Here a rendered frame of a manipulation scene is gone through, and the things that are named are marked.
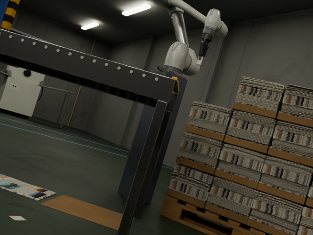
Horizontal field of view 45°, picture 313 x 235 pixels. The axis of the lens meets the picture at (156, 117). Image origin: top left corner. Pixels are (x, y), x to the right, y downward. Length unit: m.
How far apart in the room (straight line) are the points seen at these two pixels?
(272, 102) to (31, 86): 7.67
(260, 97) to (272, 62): 3.98
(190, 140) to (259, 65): 4.22
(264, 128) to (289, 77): 3.68
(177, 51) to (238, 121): 0.77
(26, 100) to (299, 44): 6.29
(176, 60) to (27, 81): 7.05
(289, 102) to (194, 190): 0.84
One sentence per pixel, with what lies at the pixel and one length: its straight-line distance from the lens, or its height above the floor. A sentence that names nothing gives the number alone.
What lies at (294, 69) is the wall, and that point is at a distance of 6.13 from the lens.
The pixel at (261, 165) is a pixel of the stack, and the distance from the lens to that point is 2.46.
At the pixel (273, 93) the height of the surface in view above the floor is 0.99.
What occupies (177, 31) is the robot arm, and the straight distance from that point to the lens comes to 3.27.
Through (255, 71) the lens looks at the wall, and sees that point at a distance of 6.69.
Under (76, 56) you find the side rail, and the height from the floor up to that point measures 0.77.
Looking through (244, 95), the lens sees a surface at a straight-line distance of 2.56.
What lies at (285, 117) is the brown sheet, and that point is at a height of 0.86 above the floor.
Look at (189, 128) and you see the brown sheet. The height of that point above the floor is 0.63.
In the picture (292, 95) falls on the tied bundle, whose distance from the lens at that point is 2.51.
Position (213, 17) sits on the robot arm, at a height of 1.49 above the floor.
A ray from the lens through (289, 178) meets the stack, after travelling 2.43.
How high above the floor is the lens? 0.50
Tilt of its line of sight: 3 degrees up
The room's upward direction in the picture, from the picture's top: 17 degrees clockwise
